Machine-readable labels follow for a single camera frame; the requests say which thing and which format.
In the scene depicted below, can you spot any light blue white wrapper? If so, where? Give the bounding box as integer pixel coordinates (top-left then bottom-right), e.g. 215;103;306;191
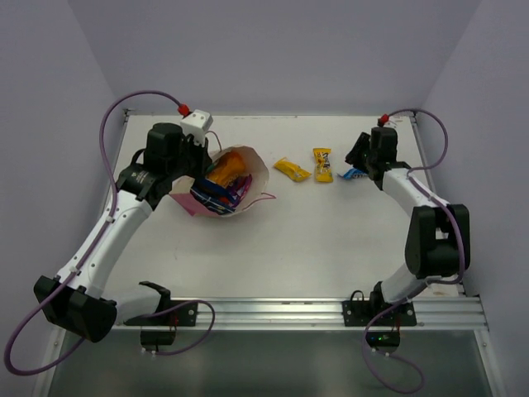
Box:
337;167;369;180

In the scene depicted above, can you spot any pink beige paper bag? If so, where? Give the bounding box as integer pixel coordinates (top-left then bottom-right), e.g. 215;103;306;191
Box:
169;146;275;218

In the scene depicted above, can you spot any yellow candy bag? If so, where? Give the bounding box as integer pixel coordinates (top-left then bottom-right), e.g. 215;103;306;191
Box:
312;148;333;183

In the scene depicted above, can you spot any dark blue chip bag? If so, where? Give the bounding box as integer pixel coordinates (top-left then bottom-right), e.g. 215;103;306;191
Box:
190;178;236;215

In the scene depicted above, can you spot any yellow orange snack packet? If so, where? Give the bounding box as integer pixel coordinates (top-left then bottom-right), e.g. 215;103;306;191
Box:
274;157;312;182

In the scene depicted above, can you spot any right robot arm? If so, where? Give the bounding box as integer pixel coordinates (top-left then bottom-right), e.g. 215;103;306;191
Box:
346;127;470;325

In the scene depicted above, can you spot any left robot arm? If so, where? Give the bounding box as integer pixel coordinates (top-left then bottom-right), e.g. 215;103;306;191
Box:
34;119;212;342

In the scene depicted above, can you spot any purple snack packet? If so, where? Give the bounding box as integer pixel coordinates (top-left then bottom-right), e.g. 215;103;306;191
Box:
221;175;253;208

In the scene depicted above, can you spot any left black controller box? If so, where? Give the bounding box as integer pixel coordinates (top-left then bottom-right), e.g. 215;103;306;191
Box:
140;327;176;351

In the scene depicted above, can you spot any black controller box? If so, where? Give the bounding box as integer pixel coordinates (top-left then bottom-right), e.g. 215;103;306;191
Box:
140;327;176;351
365;331;401;349

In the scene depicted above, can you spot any right black controller box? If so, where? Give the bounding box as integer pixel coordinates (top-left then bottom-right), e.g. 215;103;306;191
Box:
365;331;401;349

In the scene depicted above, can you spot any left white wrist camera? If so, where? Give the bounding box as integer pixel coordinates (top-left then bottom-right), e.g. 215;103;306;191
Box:
180;109;213;146

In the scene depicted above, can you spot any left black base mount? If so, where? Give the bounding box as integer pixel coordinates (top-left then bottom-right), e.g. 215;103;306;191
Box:
124;300;198;328

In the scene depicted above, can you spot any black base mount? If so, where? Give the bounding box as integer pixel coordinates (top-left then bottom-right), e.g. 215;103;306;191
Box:
124;300;198;328
341;290;417;327

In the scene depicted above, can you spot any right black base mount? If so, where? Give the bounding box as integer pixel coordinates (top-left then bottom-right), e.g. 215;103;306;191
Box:
341;290;417;327

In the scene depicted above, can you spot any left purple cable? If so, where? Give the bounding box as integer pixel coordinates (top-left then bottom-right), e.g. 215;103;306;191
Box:
4;88;217;375

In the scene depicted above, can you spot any aluminium front rail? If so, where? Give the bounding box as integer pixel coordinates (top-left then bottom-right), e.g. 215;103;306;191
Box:
53;295;488;332

